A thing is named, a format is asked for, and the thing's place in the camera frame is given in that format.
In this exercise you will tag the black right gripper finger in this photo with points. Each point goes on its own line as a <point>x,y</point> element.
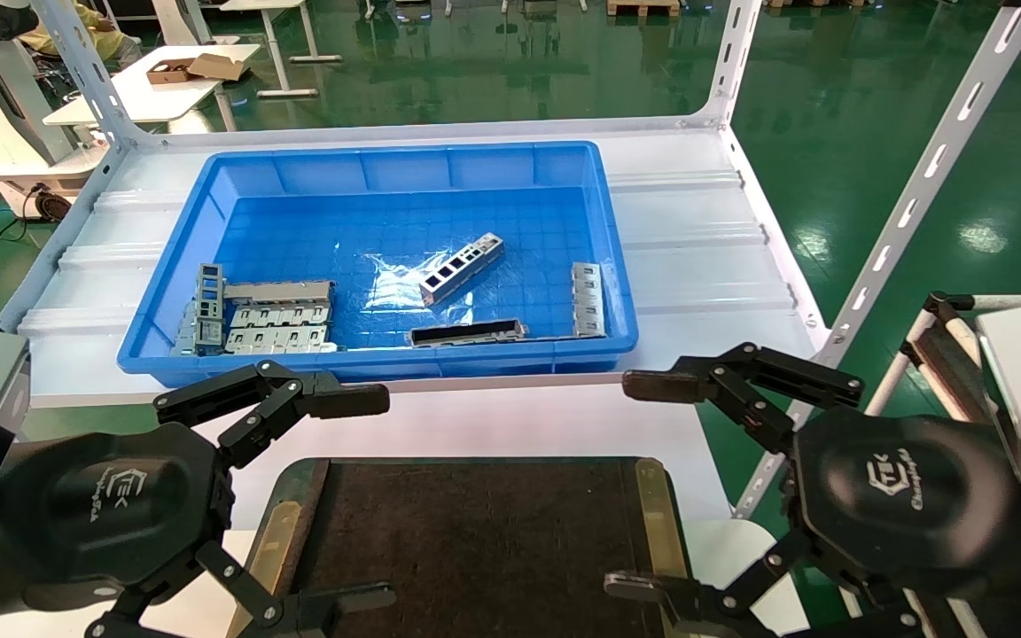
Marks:
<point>661,385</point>
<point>705,616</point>

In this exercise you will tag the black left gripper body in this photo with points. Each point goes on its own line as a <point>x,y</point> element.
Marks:
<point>103,505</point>

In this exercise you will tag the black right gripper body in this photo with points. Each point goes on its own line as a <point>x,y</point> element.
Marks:
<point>900,496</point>

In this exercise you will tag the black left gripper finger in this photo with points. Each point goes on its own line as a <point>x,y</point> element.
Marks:
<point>236,589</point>
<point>342,400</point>

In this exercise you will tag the grey slotted metal part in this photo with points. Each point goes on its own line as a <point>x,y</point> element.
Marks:
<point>462,268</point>

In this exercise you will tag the long grey metal part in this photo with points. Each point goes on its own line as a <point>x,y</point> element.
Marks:
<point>280,291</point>

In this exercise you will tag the metal part with dark inside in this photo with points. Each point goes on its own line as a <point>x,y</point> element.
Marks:
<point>466,333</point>

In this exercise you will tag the small grey metal part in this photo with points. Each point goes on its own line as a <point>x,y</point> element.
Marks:
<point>184,337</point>

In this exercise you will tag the black container tray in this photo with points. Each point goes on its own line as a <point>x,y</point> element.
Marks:
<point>475,540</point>

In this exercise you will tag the clear plastic film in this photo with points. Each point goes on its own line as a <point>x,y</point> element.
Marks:
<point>395,288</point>

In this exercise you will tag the white metal shelf rack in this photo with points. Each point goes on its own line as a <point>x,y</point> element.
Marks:
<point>697,239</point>

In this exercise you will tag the white tube stand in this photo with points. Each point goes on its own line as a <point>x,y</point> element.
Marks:
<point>936,346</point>

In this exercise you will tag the blue plastic bin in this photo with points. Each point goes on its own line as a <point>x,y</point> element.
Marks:
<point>386,168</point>

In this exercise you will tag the flat cardboard piece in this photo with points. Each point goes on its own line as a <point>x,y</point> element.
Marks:
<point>218,66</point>

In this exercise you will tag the white background desk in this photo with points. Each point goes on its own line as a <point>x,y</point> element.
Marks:
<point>276,44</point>

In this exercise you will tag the white background table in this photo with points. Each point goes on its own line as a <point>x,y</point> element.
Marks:
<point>147,93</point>

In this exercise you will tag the open cardboard box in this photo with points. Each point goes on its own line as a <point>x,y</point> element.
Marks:
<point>169,71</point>

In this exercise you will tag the wooden pallet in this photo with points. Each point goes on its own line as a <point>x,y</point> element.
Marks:
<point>643,7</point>

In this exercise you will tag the person in yellow top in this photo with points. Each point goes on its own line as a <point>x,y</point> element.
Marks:
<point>85,22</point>

